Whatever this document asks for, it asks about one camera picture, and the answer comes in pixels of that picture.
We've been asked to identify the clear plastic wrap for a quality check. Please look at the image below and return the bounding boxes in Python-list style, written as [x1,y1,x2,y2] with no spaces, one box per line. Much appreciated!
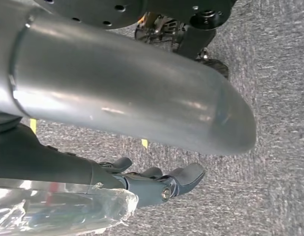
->
[0,178,139,236]

